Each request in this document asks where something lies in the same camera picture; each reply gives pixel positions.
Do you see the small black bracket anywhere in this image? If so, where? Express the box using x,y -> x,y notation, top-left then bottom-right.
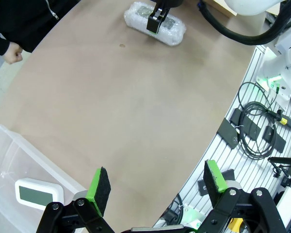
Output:
197,179 -> 210,196

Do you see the black flat mounting plate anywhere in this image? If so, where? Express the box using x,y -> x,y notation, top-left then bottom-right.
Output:
261,123 -> 287,154
216,118 -> 239,148
230,108 -> 261,142

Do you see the silver slotted aluminium base plate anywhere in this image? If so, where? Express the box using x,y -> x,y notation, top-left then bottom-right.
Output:
152,46 -> 291,233

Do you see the black coiled cable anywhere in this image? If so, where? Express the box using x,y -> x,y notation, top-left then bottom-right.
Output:
237,82 -> 282,161

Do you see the white unwrapped digital clock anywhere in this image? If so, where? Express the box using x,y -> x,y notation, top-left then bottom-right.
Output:
14,177 -> 65,212

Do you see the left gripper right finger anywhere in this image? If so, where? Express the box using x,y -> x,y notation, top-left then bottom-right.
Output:
198,159 -> 288,233

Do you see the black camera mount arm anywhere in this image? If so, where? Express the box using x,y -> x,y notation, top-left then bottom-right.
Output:
267,156 -> 291,189

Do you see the black braided cable sleeve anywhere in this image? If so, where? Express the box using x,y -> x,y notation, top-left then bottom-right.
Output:
197,0 -> 291,46

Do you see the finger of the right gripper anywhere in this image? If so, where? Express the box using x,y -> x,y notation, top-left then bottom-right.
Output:
146,8 -> 172,36

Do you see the clear plastic container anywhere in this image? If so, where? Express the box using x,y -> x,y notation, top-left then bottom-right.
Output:
0,124 -> 88,233

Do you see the bubble-wrapped clock with visible display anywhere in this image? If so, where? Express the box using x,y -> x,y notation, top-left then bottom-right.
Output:
124,1 -> 187,47

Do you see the brown cardboard box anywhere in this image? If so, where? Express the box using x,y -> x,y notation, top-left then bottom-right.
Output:
203,0 -> 239,18

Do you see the person torso in black hoodie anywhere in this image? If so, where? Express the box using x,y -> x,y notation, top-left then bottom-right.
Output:
0,0 -> 81,55

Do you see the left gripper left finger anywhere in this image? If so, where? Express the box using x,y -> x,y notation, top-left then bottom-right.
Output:
36,166 -> 117,233

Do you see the person's right forearm black sleeve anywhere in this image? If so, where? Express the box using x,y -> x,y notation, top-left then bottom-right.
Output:
0,24 -> 16,54

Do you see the person's right hand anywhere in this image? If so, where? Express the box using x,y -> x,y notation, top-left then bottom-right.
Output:
2,41 -> 23,65

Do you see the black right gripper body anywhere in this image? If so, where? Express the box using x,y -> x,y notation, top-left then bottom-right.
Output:
155,0 -> 185,9

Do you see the small black block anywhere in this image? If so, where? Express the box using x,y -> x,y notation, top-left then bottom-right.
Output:
220,169 -> 236,182

